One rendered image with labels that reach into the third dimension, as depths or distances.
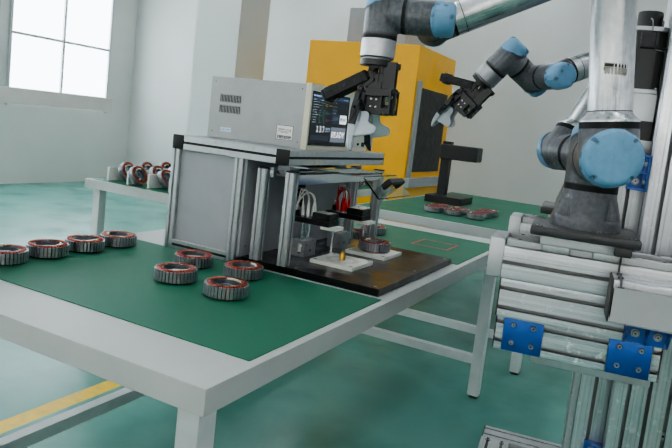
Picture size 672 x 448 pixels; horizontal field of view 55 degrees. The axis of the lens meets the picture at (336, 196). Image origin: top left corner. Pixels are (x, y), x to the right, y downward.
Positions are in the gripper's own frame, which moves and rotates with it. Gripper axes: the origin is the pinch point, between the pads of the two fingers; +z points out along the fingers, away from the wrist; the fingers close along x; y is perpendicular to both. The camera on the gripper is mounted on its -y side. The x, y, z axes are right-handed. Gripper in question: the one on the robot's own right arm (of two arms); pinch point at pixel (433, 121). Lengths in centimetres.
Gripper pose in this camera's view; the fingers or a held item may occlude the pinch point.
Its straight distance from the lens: 209.9
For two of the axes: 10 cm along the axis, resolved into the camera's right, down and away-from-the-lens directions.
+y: 5.9, 7.5, -3.0
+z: -6.5, 6.6, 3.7
